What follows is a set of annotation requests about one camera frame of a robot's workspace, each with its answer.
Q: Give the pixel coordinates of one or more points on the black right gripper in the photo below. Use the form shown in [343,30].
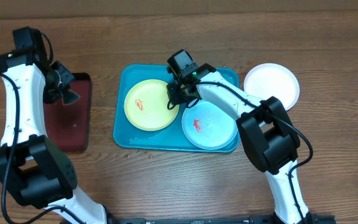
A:
[178,101]

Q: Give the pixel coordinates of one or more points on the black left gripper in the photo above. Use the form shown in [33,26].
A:
[68,76]

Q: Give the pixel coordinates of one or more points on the yellow-green plate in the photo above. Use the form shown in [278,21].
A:
[146,106]

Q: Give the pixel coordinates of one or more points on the white plate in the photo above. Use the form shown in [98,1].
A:
[271,79]

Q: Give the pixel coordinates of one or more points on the black and pink sponge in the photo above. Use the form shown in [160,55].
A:
[69,97]

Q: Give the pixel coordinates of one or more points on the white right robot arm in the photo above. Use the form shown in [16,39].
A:
[269,139]

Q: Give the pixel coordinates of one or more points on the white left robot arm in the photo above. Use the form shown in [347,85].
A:
[33,170]

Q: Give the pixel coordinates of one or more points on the dark red water tray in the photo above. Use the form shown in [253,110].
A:
[68,125]

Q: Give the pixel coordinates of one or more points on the teal plastic tray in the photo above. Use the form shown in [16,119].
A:
[180,135]

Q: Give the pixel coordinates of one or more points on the light blue plate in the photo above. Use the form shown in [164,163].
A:
[210,130]

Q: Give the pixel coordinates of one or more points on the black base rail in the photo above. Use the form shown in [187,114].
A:
[259,219]

